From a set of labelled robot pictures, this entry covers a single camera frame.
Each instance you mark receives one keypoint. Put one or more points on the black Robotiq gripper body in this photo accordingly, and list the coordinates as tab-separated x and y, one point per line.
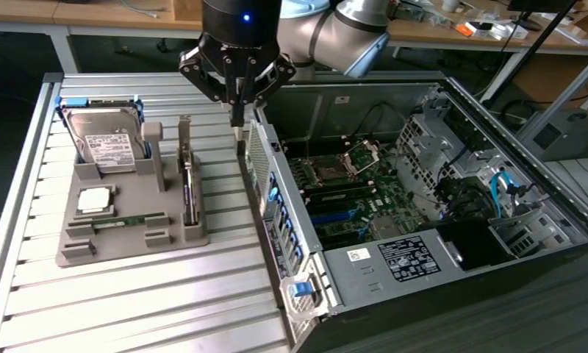
240	29

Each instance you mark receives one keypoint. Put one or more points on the graphics card with silver bracket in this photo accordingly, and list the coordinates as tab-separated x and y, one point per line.
189	191

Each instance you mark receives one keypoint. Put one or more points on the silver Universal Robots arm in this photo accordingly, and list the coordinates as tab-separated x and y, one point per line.
342	22

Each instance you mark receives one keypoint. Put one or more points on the brown cardboard box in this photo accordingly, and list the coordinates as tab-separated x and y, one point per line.
185	9

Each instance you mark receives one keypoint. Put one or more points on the thin socket locking lever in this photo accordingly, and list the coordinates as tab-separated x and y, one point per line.
306	149

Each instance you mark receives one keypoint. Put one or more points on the silver hard disk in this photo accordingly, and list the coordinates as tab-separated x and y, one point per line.
105	128

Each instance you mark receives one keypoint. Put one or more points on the open metal socket cover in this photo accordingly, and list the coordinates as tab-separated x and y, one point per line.
361	154

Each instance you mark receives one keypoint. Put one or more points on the CPU socket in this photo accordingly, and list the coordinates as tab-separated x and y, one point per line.
329	172

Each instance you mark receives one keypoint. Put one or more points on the grey electronics box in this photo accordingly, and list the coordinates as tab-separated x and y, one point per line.
410	11

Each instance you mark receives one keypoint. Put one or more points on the installed RAM module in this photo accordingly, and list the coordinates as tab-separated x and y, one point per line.
337	196

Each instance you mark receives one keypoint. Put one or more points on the silver perforated drive cage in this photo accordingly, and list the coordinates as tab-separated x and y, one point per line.
421	147

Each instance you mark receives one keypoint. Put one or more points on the green Dell motherboard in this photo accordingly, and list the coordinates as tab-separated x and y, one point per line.
396	191

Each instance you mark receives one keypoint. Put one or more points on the blue expansion slot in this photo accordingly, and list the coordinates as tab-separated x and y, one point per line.
333	217

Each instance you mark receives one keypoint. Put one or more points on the silver CPU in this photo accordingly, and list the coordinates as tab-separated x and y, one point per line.
93	200

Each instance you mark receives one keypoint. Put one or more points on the small orange box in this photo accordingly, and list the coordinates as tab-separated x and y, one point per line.
465	29

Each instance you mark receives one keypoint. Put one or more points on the grey parts rack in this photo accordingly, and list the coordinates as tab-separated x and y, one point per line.
137	220

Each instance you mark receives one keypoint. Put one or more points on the green RAM stick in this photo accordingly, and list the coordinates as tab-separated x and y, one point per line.
119	220

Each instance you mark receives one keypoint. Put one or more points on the small black white box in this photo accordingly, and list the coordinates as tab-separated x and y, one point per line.
482	27

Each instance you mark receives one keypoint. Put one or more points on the silver chipset heatsink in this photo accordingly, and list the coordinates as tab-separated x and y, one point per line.
388	227

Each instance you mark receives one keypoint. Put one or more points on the white flat packet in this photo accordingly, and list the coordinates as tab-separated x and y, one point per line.
506	33

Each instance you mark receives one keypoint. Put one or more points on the black slanted stand pole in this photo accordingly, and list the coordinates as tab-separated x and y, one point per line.
530	51

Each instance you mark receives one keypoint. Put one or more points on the black monitor stand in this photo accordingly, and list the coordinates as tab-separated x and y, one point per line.
530	24

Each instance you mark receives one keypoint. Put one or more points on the blue case latch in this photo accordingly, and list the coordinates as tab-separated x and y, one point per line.
301	288

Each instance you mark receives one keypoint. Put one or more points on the grey power supply unit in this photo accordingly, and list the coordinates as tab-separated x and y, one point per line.
362	279

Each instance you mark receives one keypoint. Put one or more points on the dark grey computer tower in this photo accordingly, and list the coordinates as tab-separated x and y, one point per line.
577	139

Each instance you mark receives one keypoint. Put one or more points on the silver slotted disk bay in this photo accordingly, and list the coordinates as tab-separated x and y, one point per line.
524	235

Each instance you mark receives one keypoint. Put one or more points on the open black PC case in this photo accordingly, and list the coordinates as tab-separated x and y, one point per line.
470	312

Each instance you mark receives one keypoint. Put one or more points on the beige case corner bracket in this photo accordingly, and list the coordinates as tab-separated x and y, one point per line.
234	134

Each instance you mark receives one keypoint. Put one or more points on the blue disk carrier bracket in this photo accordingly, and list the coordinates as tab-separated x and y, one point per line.
75	101

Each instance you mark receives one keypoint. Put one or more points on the wooden desk white frame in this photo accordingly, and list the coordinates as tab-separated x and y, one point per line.
29	11
440	35

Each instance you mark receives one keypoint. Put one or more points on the aluminium profile frame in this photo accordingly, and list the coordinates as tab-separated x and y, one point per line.
583	77

